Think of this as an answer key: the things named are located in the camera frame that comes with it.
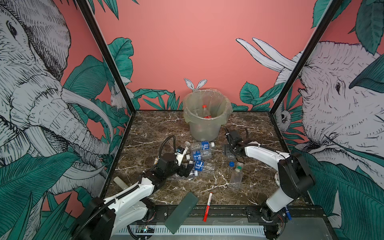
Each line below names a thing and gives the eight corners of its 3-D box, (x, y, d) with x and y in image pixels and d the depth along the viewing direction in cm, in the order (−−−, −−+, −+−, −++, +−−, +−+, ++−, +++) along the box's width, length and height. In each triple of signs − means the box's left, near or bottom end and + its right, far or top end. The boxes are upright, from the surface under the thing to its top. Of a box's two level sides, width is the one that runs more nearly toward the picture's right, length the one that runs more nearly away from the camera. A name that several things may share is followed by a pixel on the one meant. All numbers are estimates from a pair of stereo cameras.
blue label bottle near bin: (190, 151, 98) (190, 148, 94) (191, 144, 101) (190, 140, 98) (214, 151, 98) (215, 148, 94) (213, 144, 102) (214, 140, 98)
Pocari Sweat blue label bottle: (191, 162, 94) (191, 158, 90) (192, 154, 98) (191, 150, 93) (212, 162, 95) (213, 158, 90) (211, 154, 98) (212, 150, 93)
